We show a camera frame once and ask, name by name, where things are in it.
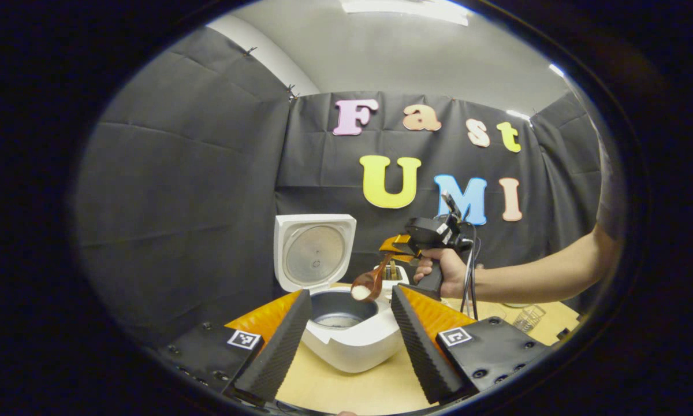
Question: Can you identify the white rice cooker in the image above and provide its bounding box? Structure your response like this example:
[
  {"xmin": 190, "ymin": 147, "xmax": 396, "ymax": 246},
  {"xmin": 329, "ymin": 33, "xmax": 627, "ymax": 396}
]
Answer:
[{"xmin": 274, "ymin": 214, "xmax": 408, "ymax": 373}]

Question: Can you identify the person's grey shirt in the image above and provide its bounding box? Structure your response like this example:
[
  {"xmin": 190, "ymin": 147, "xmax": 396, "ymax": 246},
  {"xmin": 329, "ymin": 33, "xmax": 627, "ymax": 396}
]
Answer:
[{"xmin": 589, "ymin": 75, "xmax": 629, "ymax": 240}]

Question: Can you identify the white chopstick holder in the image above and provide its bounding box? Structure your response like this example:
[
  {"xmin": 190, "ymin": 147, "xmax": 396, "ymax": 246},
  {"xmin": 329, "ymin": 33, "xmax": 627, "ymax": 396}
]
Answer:
[{"xmin": 381, "ymin": 263, "xmax": 409, "ymax": 289}]

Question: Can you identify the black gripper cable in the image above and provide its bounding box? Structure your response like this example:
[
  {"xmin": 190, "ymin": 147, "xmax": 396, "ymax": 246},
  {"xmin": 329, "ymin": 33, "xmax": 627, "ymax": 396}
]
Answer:
[{"xmin": 461, "ymin": 225, "xmax": 481, "ymax": 321}]

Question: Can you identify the clear glass cup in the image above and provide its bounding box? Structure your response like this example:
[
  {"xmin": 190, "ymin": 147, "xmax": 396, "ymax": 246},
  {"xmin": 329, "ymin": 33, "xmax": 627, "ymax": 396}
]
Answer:
[{"xmin": 513, "ymin": 304, "xmax": 546, "ymax": 334}]

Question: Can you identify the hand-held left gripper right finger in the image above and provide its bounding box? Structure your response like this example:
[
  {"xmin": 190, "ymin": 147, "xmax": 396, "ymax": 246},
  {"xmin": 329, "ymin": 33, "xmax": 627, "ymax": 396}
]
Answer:
[{"xmin": 390, "ymin": 284, "xmax": 555, "ymax": 405}]

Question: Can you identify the brown wooden spoon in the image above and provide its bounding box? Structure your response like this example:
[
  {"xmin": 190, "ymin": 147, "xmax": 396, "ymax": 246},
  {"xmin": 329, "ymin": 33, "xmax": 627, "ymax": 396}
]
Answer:
[{"xmin": 351, "ymin": 254, "xmax": 394, "ymax": 303}]

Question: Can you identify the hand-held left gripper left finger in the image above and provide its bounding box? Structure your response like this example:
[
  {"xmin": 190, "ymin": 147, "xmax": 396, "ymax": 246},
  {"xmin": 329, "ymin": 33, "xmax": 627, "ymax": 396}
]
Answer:
[{"xmin": 159, "ymin": 289, "xmax": 314, "ymax": 405}]

